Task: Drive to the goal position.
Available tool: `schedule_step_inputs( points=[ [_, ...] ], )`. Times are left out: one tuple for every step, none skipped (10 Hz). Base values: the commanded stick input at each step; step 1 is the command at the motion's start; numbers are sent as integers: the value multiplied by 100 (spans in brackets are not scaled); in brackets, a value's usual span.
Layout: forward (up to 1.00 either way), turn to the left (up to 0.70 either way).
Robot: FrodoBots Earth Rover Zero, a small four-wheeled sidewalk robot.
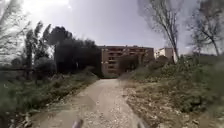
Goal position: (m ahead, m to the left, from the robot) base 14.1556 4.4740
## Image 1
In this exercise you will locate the robot's own part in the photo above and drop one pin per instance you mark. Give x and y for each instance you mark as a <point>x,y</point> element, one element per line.
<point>141,124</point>
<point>77,124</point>

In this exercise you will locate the pale dirt gravel path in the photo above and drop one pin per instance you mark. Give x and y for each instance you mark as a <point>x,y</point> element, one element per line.
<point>96,103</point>

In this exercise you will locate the pale building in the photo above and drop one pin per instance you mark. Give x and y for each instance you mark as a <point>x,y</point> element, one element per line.
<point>166,53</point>

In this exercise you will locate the dark overgrown grass verge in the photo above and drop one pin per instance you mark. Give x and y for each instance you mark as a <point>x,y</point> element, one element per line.
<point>36,93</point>

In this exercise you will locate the grass verge with weeds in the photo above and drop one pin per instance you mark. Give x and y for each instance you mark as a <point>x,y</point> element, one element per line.
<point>176,90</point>

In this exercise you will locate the brown apartment building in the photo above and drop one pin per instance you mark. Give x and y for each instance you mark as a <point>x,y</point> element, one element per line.
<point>113,60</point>

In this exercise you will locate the dark fence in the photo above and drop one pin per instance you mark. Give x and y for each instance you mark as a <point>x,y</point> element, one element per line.
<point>16,70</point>

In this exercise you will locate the large bare tree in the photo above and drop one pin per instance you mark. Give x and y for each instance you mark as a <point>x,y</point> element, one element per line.
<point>165,23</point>

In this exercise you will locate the dark trees and bushes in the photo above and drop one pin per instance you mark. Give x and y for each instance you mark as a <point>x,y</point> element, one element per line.
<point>70,53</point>

